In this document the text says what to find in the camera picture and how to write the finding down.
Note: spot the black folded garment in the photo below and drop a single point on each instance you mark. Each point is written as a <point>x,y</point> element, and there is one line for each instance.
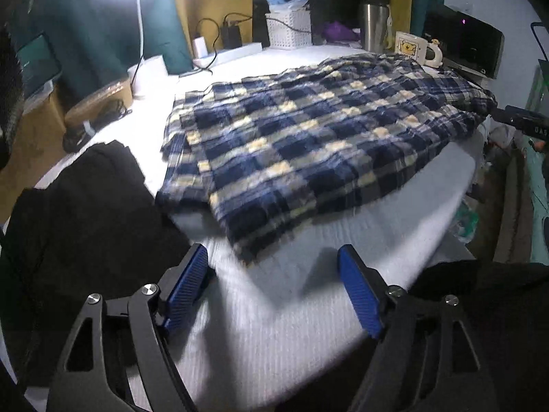
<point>95,229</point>

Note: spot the teal curtain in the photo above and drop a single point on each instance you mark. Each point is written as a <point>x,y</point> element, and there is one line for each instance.
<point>95,41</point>

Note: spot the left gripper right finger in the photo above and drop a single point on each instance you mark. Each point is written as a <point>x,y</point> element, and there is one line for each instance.
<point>365,288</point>

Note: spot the white power strip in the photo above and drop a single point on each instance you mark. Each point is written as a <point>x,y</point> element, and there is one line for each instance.
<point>226,55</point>

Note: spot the teal box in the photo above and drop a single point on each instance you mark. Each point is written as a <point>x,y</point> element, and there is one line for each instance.
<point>39,64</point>

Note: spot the white charger adapter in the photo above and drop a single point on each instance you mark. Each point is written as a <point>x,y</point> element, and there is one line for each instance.
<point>200,47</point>

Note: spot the purple cloth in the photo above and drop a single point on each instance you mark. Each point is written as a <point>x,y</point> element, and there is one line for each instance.
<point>336,32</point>

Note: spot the brown lidded food container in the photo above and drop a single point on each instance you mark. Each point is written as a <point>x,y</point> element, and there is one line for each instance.
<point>92,106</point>

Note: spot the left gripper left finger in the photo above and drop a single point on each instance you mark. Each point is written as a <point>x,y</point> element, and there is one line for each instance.
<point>180,287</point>

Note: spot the white cartoon mug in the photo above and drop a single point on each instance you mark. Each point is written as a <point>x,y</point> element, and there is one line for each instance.
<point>419,49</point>

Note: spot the blue yellow plaid pants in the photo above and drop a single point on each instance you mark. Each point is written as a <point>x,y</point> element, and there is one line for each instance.
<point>267,153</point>

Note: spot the yellow curtain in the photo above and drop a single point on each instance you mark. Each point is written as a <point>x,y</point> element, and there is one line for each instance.
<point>216,0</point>

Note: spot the white plastic basket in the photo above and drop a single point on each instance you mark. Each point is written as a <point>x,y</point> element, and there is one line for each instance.
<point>289,30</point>

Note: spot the stainless steel tumbler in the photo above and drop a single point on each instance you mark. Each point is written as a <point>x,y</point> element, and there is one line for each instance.
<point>373,26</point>

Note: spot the black electronic box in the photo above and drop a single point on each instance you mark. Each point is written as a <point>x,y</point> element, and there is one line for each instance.
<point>465,40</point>

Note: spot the black charger adapter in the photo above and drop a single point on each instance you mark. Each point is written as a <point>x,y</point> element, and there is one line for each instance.
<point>231,36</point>

